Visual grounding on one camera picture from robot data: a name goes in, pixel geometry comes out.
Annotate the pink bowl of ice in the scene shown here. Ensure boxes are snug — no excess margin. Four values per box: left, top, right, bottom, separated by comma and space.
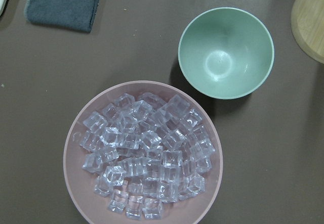
62, 80, 224, 224

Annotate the grey folded cloth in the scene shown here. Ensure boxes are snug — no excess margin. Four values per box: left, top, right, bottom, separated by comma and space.
24, 0, 99, 33

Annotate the wooden cup stand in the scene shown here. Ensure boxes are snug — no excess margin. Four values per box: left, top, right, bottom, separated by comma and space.
291, 0, 323, 63

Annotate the empty green bowl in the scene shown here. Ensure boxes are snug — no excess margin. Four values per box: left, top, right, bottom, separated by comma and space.
178, 7, 275, 100

